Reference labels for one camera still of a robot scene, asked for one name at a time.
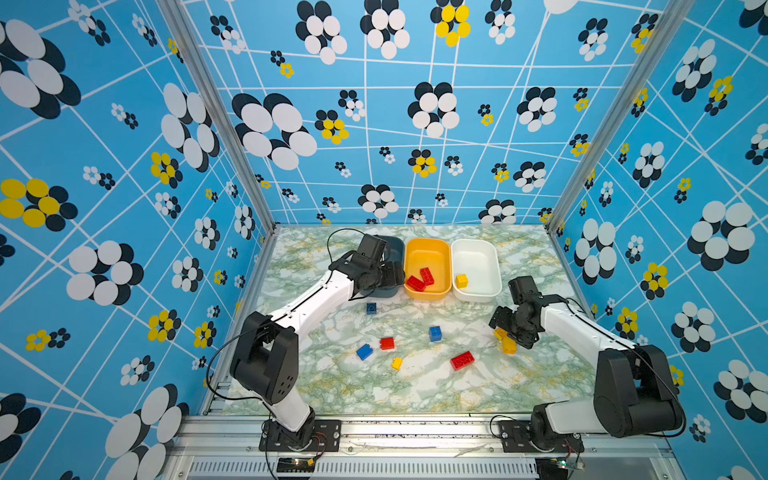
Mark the blue lego centre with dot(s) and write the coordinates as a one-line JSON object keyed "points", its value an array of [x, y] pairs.
{"points": [[435, 334]]}

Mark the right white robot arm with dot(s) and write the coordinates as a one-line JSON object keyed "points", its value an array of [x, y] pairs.
{"points": [[633, 391]]}

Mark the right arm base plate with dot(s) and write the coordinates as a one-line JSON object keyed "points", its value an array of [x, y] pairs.
{"points": [[521, 437]]}

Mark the left circuit board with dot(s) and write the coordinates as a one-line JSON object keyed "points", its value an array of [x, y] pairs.
{"points": [[295, 465]]}

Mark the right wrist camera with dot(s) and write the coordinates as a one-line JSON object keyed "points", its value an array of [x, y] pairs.
{"points": [[523, 289]]}

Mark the dark teal plastic bin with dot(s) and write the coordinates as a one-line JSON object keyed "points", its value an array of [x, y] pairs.
{"points": [[395, 252]]}

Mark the circuit board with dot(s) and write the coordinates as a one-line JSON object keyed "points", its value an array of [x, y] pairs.
{"points": [[295, 465], [557, 469]]}

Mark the right circuit board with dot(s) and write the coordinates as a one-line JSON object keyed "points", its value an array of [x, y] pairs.
{"points": [[557, 469]]}

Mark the white plastic bin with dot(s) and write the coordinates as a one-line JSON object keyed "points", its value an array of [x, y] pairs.
{"points": [[478, 260]]}

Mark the small red lego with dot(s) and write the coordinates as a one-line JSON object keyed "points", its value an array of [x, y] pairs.
{"points": [[387, 344]]}

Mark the aluminium corner post left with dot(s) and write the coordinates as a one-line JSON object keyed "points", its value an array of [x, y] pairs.
{"points": [[182, 30]]}

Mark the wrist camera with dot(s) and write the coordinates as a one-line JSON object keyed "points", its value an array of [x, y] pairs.
{"points": [[523, 289], [372, 247]]}

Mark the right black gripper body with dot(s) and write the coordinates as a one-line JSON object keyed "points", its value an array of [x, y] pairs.
{"points": [[510, 322]]}

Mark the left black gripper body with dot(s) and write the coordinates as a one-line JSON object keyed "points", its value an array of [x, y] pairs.
{"points": [[386, 275]]}

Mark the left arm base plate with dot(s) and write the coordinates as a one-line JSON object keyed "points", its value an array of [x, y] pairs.
{"points": [[318, 436]]}

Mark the aluminium corner post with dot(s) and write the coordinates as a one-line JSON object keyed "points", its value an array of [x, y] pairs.
{"points": [[670, 21], [182, 30]]}

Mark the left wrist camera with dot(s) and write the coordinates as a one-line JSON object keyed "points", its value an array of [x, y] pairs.
{"points": [[372, 247]]}

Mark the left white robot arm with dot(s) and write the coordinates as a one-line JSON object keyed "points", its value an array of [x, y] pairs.
{"points": [[266, 355]]}

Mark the light blue lego brick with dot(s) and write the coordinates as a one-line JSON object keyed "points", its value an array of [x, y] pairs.
{"points": [[364, 352]]}

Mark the yellow plastic bin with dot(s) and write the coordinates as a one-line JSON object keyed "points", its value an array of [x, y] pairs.
{"points": [[435, 255]]}

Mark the aluminium corner post right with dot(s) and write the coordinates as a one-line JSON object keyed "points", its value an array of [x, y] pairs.
{"points": [[670, 21]]}

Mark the long red lego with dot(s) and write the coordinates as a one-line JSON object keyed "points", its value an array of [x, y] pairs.
{"points": [[416, 284], [462, 361], [426, 276]]}

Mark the aluminium front rail frame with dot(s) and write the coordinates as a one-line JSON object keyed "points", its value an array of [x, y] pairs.
{"points": [[405, 447]]}

